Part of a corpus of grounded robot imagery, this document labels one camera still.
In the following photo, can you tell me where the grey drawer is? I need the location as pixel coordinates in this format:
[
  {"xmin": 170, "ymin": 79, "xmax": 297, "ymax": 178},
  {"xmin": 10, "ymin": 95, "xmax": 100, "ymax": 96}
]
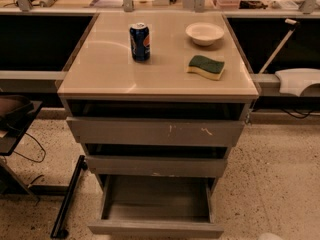
[
  {"xmin": 67, "ymin": 117, "xmax": 244, "ymax": 147},
  {"xmin": 89, "ymin": 175, "xmax": 223, "ymax": 239},
  {"xmin": 86, "ymin": 155, "xmax": 227, "ymax": 178}
]

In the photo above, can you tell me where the white ceramic bowl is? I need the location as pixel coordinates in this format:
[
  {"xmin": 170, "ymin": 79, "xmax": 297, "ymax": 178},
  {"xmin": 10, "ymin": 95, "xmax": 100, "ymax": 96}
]
[{"xmin": 185, "ymin": 22, "xmax": 224, "ymax": 46}]

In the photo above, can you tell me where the grey bottom drawer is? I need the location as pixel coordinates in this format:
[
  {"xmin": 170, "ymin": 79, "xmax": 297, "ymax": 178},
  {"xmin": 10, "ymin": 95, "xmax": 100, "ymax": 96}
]
[{"xmin": 89, "ymin": 175, "xmax": 223, "ymax": 239}]

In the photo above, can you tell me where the black metal stand base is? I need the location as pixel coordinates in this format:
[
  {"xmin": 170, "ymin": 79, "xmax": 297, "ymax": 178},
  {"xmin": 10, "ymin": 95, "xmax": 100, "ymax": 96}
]
[{"xmin": 50, "ymin": 155, "xmax": 87, "ymax": 239}]

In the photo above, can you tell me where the grey middle drawer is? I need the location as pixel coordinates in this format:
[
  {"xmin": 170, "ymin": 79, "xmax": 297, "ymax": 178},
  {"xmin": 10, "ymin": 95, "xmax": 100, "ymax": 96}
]
[{"xmin": 86, "ymin": 155, "xmax": 227, "ymax": 178}]

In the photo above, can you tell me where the grey drawer cabinet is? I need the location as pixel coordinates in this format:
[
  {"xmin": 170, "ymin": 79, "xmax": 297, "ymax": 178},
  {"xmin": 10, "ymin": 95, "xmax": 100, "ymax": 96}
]
[{"xmin": 57, "ymin": 11, "xmax": 260, "ymax": 192}]

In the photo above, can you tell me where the blue pepsi soda can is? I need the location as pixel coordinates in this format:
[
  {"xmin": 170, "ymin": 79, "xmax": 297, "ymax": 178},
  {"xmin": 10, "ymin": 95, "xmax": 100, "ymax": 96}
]
[{"xmin": 129, "ymin": 23, "xmax": 150, "ymax": 62}]

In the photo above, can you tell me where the black cable on floor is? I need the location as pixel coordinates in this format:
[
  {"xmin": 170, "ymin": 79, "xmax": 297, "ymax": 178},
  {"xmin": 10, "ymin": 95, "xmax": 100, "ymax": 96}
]
[{"xmin": 13, "ymin": 132, "xmax": 47, "ymax": 164}]

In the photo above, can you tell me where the grey top drawer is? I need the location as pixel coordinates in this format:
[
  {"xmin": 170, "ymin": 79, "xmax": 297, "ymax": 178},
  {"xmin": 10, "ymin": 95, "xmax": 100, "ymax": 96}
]
[{"xmin": 67, "ymin": 117, "xmax": 244, "ymax": 147}]

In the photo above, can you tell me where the green and yellow sponge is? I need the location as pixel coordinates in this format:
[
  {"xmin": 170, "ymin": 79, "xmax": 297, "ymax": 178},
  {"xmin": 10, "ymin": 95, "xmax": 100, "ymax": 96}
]
[{"xmin": 187, "ymin": 55, "xmax": 225, "ymax": 81}]

